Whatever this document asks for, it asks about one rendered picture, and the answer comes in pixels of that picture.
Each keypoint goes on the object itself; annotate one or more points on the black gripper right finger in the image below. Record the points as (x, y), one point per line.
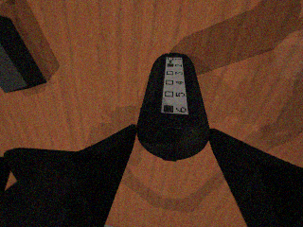
(267, 190)

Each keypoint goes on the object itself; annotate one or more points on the dark grey box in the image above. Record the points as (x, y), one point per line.
(18, 70)

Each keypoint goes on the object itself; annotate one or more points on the dark grey switch panel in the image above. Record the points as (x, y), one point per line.
(172, 122)

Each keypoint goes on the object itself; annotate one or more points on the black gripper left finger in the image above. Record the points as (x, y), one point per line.
(95, 172)

